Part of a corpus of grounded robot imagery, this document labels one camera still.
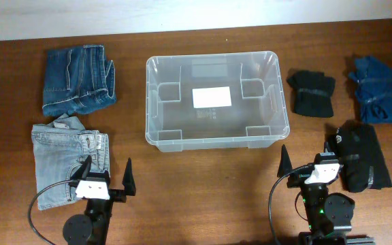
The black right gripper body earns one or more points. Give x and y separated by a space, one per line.
298 179

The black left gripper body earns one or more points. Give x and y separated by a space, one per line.
115 194

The blue garment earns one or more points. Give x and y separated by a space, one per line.
374 90

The large black folded garment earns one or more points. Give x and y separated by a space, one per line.
359 151

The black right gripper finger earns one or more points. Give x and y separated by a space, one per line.
285 166
327 147

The light blue jeans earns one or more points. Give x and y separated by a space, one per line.
61 147

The white label in bin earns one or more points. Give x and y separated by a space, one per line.
215 97

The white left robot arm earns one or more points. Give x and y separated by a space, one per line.
91 227

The dark blue jeans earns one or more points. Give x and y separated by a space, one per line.
78 80

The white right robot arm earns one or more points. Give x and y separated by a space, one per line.
328 215

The small black garment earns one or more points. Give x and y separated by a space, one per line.
313 91

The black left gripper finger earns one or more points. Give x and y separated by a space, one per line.
82 172
128 180

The clear plastic storage bin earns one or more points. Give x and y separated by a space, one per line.
258 115

